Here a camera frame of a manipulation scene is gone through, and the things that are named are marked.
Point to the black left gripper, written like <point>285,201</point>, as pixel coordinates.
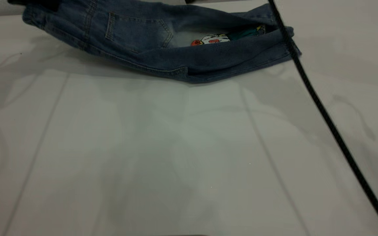
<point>34,3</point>

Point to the blue denim jeans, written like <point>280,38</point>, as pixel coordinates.
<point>143,39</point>

